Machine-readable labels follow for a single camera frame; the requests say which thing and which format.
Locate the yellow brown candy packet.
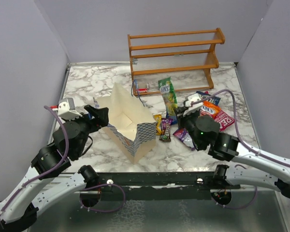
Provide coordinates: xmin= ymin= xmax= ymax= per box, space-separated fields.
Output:
xmin=153 ymin=114 xmax=162 ymax=135

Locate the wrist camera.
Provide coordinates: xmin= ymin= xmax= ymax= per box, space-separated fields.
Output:
xmin=50 ymin=97 xmax=82 ymax=121
xmin=183 ymin=93 xmax=203 ymax=116

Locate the purple snack packet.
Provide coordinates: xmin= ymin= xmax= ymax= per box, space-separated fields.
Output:
xmin=173 ymin=128 xmax=195 ymax=151

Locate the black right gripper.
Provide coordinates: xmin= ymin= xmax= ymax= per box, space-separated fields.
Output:
xmin=174 ymin=106 xmax=204 ymax=149

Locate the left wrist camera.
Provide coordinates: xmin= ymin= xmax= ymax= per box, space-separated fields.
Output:
xmin=50 ymin=97 xmax=82 ymax=121

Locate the blue kettle chips bag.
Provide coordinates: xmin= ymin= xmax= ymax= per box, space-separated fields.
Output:
xmin=195 ymin=90 xmax=221 ymax=104

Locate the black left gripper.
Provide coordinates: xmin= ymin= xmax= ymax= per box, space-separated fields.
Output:
xmin=63 ymin=105 xmax=109 ymax=158

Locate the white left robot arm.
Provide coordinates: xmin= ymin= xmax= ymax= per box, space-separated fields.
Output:
xmin=0 ymin=105 xmax=109 ymax=232

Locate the orange wooden rack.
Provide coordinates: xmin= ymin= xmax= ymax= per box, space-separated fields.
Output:
xmin=127 ymin=28 xmax=226 ymax=95

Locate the green snack packet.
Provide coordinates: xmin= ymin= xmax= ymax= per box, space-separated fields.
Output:
xmin=158 ymin=77 xmax=177 ymax=125

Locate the small purple candy packet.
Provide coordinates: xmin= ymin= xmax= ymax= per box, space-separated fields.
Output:
xmin=159 ymin=118 xmax=173 ymax=143

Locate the checkered paper bag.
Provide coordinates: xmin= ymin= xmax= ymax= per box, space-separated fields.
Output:
xmin=93 ymin=83 xmax=156 ymax=164

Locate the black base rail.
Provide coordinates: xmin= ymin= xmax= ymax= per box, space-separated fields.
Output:
xmin=70 ymin=171 xmax=241 ymax=201

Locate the pink real chips bag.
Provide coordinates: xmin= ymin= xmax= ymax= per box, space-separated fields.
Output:
xmin=214 ymin=110 xmax=234 ymax=131

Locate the small red white box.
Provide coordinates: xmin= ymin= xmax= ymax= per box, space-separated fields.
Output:
xmin=136 ymin=88 xmax=148 ymax=94

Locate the orange candy packet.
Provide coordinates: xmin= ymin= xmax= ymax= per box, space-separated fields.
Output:
xmin=200 ymin=101 xmax=221 ymax=118

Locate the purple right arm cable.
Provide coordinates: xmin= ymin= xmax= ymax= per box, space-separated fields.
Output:
xmin=190 ymin=88 xmax=290 ymax=210

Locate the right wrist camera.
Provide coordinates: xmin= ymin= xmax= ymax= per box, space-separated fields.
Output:
xmin=183 ymin=93 xmax=203 ymax=116

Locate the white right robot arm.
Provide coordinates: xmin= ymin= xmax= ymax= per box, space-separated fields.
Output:
xmin=174 ymin=107 xmax=290 ymax=199

